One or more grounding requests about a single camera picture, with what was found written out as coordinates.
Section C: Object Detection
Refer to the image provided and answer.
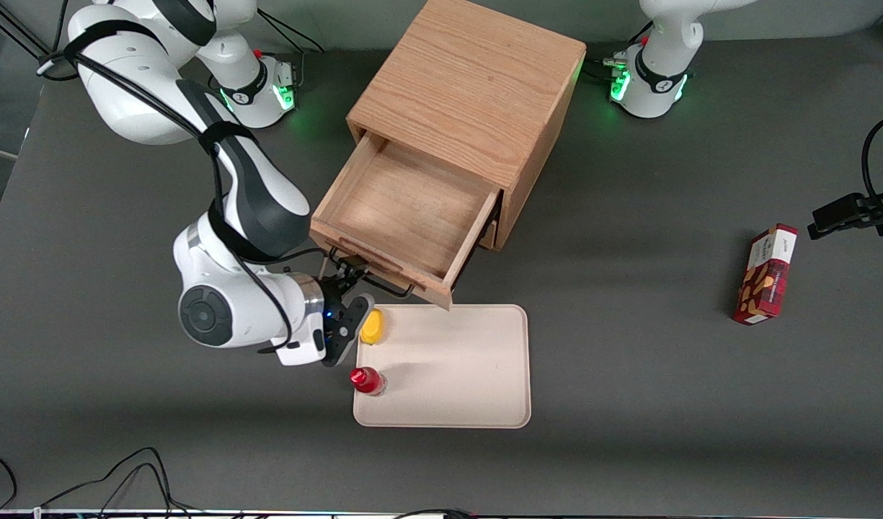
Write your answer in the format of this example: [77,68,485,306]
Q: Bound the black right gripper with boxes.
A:
[316,249,372,321]

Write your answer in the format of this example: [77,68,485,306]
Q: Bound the wooden drawer cabinet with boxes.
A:
[346,0,587,252]

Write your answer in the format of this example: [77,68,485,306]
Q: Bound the yellow plastic lemon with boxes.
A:
[359,308,386,346]

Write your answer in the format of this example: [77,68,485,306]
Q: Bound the red snack box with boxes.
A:
[731,223,800,327]

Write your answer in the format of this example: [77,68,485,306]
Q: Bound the red capped small bottle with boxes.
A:
[349,366,387,397]

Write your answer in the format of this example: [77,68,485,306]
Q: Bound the beige plastic tray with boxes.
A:
[352,303,533,430]

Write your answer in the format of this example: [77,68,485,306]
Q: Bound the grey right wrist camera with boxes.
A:
[275,291,376,369]

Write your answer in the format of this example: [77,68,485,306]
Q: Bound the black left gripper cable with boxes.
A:
[862,113,883,200]

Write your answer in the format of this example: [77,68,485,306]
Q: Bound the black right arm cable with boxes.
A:
[37,20,328,355]

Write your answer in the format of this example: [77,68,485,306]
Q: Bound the black right base cable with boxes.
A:
[255,9,327,89]

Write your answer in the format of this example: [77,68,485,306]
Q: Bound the black cable at table edge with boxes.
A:
[392,507,474,519]

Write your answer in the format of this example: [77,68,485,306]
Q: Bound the black left base cables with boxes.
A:
[584,22,658,81]

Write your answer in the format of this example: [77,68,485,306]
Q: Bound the black floor cable bundle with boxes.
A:
[0,446,218,519]

